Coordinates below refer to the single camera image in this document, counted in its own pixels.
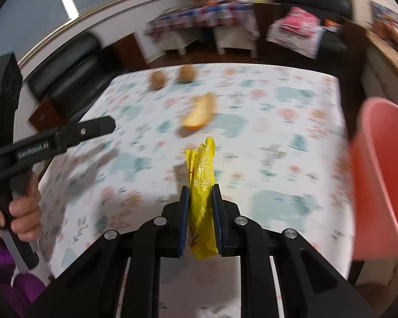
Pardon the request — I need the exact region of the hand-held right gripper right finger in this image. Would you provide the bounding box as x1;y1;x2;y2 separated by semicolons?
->
211;185;375;318

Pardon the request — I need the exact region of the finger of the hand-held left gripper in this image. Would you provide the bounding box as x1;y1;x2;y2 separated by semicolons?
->
52;115;116;149

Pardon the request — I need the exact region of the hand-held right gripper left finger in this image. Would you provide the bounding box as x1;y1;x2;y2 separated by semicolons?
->
27;185;191;318

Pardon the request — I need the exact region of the yellow plastic wrapper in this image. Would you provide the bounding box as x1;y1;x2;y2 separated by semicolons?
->
185;137;219;260

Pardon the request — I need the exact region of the pink plastic bucket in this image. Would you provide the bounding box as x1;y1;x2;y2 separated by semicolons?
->
348;97;398;261

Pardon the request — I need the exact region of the person's left forearm purple sleeve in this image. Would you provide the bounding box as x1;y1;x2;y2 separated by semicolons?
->
0;224;47;318

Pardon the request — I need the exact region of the person's left hand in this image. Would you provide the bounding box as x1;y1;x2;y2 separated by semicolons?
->
0;172;42;245

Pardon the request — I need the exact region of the black leather chair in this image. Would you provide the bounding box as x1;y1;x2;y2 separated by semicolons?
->
27;32;120;130

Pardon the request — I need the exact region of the brown walnut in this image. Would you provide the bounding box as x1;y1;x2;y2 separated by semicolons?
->
178;64;197;84
151;70;168;90

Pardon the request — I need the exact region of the large window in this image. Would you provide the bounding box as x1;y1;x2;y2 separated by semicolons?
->
0;0;187;64

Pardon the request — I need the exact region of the white small table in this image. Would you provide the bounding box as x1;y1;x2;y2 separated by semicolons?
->
214;26;258;59
159;28;200;55

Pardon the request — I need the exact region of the plaid cloth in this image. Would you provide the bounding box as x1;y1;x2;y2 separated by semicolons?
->
143;2;261;41

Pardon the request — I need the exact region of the pink clothing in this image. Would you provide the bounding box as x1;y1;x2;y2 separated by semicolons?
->
279;6;321;37

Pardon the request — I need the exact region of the brown leaf pattern blanket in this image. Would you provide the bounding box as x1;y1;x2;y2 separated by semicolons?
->
366;30;398;61

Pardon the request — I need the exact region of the colourful cartoon pillow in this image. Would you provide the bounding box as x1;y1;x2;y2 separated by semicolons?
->
370;1;398;32

